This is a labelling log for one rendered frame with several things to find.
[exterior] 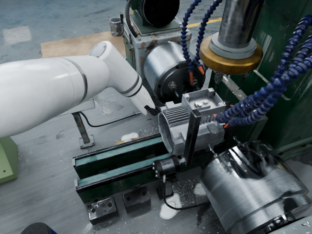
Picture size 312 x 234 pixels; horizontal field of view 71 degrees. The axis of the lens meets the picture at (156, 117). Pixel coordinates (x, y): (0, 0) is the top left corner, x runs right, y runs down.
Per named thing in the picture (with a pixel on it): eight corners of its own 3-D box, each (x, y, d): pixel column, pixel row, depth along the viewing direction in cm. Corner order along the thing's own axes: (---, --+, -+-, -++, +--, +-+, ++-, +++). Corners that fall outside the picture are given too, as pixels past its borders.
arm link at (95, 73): (29, 132, 42) (96, 96, 70) (94, 95, 37) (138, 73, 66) (0, 90, 40) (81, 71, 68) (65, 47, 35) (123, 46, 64)
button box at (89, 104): (94, 103, 95) (92, 92, 93) (95, 107, 89) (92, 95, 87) (54, 113, 91) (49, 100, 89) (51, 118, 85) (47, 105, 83)
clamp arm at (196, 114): (188, 158, 78) (199, 107, 59) (192, 165, 76) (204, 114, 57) (179, 160, 77) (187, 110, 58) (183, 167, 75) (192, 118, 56)
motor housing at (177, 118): (198, 119, 100) (204, 87, 86) (218, 152, 88) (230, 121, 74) (157, 129, 96) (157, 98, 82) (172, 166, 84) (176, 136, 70)
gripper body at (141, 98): (117, 81, 72) (135, 99, 81) (124, 101, 66) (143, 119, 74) (134, 68, 71) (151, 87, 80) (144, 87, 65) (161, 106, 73)
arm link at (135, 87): (112, 80, 71) (117, 85, 73) (118, 97, 65) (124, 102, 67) (133, 64, 69) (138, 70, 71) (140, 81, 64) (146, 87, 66)
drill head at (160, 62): (176, 64, 131) (179, 23, 112) (205, 104, 107) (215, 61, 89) (136, 73, 125) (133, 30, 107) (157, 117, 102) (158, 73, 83)
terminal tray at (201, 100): (208, 100, 86) (211, 87, 81) (222, 120, 79) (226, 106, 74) (180, 107, 84) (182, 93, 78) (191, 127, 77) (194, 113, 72)
